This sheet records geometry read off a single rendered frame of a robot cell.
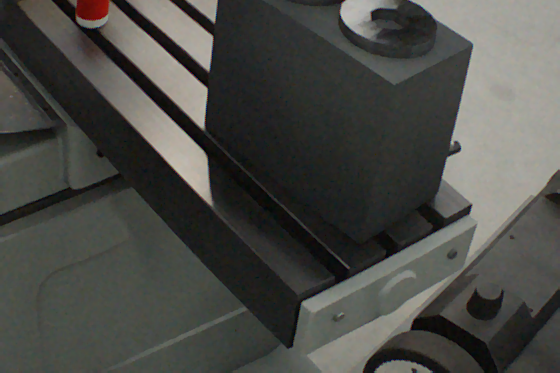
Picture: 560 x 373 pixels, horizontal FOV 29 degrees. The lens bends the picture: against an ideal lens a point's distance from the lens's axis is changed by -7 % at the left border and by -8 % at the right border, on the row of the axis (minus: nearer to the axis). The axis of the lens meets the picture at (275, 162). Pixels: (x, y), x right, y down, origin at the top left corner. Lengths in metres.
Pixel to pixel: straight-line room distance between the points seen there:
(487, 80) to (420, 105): 2.02
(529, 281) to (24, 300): 0.70
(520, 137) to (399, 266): 1.80
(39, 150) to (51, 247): 0.15
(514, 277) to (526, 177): 1.16
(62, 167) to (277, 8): 0.43
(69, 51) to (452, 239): 0.48
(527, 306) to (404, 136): 0.57
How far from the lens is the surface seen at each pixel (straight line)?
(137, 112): 1.19
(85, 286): 1.52
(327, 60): 0.99
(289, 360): 1.92
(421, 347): 1.45
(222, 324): 1.77
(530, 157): 2.80
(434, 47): 1.01
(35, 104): 1.32
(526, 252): 1.63
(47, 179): 1.35
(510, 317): 1.50
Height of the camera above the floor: 1.66
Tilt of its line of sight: 40 degrees down
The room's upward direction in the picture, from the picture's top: 8 degrees clockwise
